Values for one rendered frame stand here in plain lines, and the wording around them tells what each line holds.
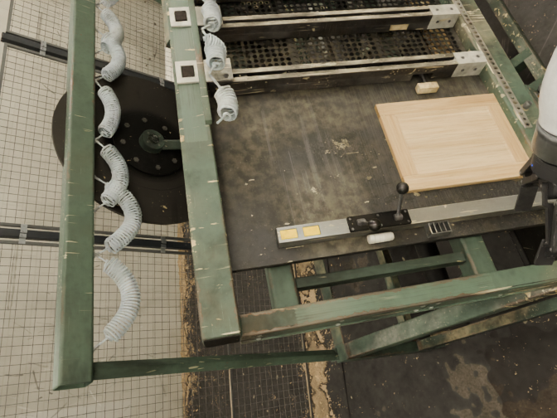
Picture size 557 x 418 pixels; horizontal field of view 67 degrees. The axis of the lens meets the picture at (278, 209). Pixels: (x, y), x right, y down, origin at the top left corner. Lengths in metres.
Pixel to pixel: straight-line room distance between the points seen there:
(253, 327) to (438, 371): 1.98
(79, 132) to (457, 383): 2.45
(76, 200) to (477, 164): 1.43
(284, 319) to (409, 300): 0.36
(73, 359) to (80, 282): 0.25
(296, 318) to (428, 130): 0.85
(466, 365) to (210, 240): 2.04
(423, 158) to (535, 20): 1.63
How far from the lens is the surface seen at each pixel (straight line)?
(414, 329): 2.07
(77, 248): 1.60
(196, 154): 1.32
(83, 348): 1.50
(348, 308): 1.20
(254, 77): 1.57
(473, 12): 2.16
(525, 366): 2.72
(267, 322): 1.16
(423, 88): 1.75
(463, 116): 1.75
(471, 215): 1.48
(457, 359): 2.90
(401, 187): 1.28
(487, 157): 1.67
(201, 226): 1.20
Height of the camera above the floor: 2.46
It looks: 36 degrees down
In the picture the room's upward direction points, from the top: 81 degrees counter-clockwise
